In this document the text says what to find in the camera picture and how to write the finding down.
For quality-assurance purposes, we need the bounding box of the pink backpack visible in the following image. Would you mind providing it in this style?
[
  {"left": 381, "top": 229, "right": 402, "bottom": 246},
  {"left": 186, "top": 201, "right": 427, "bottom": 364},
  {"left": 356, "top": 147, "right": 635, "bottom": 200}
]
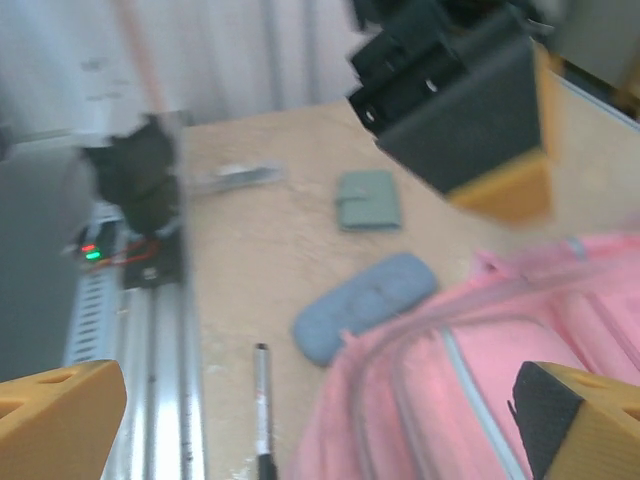
[{"left": 287, "top": 214, "right": 640, "bottom": 480}]

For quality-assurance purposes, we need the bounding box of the black marker pen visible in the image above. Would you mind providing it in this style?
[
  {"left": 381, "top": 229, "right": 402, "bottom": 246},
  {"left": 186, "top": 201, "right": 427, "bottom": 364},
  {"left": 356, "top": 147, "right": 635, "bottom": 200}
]
[{"left": 253, "top": 342, "right": 277, "bottom": 480}]

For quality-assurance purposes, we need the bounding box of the white item in clear packet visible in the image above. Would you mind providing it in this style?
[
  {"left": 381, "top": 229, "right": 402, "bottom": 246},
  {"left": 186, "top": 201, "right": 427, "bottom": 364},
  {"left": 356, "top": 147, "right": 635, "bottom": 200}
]
[{"left": 192, "top": 160, "right": 287, "bottom": 197}]

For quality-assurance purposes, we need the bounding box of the long aluminium base rail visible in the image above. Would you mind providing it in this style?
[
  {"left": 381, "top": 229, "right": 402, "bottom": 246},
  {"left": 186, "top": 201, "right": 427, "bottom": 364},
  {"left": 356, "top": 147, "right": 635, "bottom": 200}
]
[{"left": 114, "top": 279, "right": 206, "bottom": 480}]

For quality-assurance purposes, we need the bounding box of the small circuit board with wires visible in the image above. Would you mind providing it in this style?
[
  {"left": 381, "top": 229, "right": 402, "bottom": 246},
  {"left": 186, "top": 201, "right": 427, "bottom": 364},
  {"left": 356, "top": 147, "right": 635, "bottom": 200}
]
[{"left": 64, "top": 227, "right": 166, "bottom": 274}]

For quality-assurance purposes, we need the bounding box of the blue fabric glasses case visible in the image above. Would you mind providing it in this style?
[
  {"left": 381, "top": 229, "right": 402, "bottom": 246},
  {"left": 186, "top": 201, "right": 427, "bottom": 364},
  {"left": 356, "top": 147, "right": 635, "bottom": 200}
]
[{"left": 291, "top": 252, "right": 439, "bottom": 367}]

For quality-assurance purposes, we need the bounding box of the grey slotted cable duct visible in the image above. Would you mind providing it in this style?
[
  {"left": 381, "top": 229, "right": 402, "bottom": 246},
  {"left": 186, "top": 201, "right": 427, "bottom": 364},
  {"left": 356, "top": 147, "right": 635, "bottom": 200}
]
[{"left": 62, "top": 272, "right": 121, "bottom": 369}]

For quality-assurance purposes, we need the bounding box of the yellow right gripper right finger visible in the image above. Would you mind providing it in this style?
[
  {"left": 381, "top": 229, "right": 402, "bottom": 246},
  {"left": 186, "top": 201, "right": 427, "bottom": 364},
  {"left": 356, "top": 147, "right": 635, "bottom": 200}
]
[{"left": 507, "top": 360, "right": 640, "bottom": 480}]

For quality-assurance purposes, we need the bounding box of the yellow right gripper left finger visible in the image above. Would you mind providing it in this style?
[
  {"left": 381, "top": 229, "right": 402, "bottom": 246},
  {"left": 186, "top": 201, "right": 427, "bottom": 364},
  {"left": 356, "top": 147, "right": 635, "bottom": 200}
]
[{"left": 0, "top": 360, "right": 127, "bottom": 480}]

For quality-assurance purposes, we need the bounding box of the aluminium table edge rail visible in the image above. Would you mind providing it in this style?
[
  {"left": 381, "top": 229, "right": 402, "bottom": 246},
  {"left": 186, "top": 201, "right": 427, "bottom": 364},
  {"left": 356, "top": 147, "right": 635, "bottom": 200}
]
[{"left": 559, "top": 74, "right": 640, "bottom": 131}]

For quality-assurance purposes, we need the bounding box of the grey-green wallet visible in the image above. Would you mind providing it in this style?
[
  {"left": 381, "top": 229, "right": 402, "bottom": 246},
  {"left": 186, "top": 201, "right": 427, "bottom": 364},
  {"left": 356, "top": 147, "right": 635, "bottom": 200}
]
[{"left": 335, "top": 169, "right": 402, "bottom": 234}]

